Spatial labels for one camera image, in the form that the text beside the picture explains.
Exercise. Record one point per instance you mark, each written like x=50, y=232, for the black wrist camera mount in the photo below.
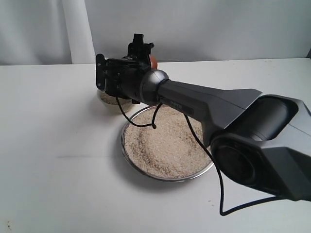
x=100, y=63

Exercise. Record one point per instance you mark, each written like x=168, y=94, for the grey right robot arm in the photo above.
x=259, y=141

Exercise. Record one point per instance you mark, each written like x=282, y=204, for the rice in cream bowl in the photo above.
x=112, y=100

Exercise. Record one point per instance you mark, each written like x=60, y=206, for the cream ceramic bowl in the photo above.
x=115, y=108

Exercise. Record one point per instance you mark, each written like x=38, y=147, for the round metal tray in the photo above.
x=136, y=167

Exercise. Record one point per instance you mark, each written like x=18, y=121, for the rice in metal tray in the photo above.
x=165, y=150

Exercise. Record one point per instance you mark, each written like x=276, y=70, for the white backdrop cloth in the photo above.
x=37, y=32

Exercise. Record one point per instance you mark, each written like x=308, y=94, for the brown wooden cup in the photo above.
x=154, y=63

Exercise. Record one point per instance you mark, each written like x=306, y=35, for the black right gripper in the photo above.
x=123, y=76

